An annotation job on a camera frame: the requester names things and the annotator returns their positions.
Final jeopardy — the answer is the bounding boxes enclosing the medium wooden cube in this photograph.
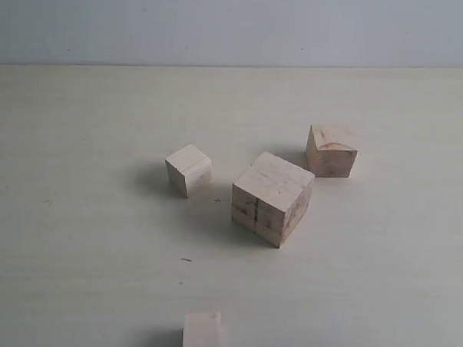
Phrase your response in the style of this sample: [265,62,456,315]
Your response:
[306,124,359,178]

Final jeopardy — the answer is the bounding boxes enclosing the smallest wooden cube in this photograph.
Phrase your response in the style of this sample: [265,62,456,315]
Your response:
[183,311,222,347]

